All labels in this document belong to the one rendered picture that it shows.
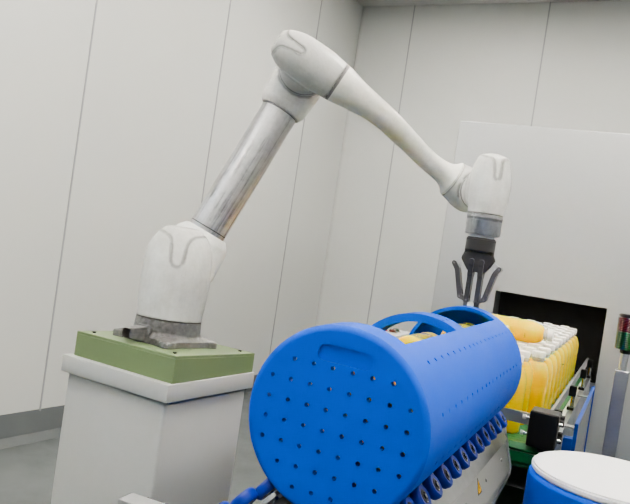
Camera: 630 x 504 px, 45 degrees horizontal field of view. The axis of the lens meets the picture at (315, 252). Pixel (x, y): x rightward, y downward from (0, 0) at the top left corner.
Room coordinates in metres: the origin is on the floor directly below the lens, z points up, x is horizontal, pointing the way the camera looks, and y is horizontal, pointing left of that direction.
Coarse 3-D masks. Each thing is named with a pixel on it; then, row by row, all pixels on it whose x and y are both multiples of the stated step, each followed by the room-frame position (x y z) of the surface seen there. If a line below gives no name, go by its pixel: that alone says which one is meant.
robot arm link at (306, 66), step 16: (288, 32) 1.86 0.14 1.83; (272, 48) 1.87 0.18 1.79; (288, 48) 1.84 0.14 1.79; (304, 48) 1.84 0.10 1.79; (320, 48) 1.85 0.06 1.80; (288, 64) 1.85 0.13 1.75; (304, 64) 1.84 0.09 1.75; (320, 64) 1.84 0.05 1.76; (336, 64) 1.85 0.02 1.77; (288, 80) 1.92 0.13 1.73; (304, 80) 1.86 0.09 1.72; (320, 80) 1.85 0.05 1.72; (336, 80) 1.85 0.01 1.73
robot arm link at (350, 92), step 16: (352, 80) 1.86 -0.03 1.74; (336, 96) 1.87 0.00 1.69; (352, 96) 1.86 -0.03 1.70; (368, 96) 1.87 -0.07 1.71; (368, 112) 1.88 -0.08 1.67; (384, 112) 1.89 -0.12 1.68; (384, 128) 1.91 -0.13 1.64; (400, 128) 1.92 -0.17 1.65; (400, 144) 1.96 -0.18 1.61; (416, 144) 1.98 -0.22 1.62; (416, 160) 2.02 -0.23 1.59; (432, 160) 2.03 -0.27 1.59; (432, 176) 2.06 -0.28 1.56; (448, 176) 2.04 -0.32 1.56; (464, 176) 2.03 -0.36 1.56; (448, 192) 2.05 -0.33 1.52; (464, 208) 2.05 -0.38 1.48
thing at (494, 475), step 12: (504, 432) 1.92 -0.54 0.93; (504, 444) 1.90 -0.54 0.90; (504, 456) 1.88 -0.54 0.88; (492, 468) 1.73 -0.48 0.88; (504, 468) 1.85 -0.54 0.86; (480, 480) 1.61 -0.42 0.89; (492, 480) 1.71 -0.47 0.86; (504, 480) 1.89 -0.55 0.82; (468, 492) 1.50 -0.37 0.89; (480, 492) 1.59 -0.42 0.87; (492, 492) 1.69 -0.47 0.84
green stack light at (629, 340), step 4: (616, 332) 2.16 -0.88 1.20; (620, 332) 2.14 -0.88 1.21; (624, 332) 2.13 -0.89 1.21; (616, 336) 2.15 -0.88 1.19; (620, 336) 2.14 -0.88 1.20; (624, 336) 2.13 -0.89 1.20; (628, 336) 2.12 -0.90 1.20; (616, 340) 2.15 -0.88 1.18; (620, 340) 2.13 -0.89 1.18; (624, 340) 2.13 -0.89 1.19; (628, 340) 2.12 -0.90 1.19; (616, 344) 2.14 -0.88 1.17; (620, 344) 2.13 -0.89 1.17; (624, 344) 2.12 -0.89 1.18; (628, 344) 2.12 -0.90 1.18; (620, 348) 2.13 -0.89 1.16; (624, 348) 2.12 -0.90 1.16; (628, 348) 2.12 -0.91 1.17
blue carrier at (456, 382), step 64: (384, 320) 1.49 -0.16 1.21; (448, 320) 1.49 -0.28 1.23; (256, 384) 1.14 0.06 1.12; (320, 384) 1.10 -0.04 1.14; (384, 384) 1.07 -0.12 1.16; (448, 384) 1.17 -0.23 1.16; (512, 384) 1.72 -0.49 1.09; (256, 448) 1.14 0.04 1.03; (320, 448) 1.10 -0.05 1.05; (384, 448) 1.06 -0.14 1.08; (448, 448) 1.18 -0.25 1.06
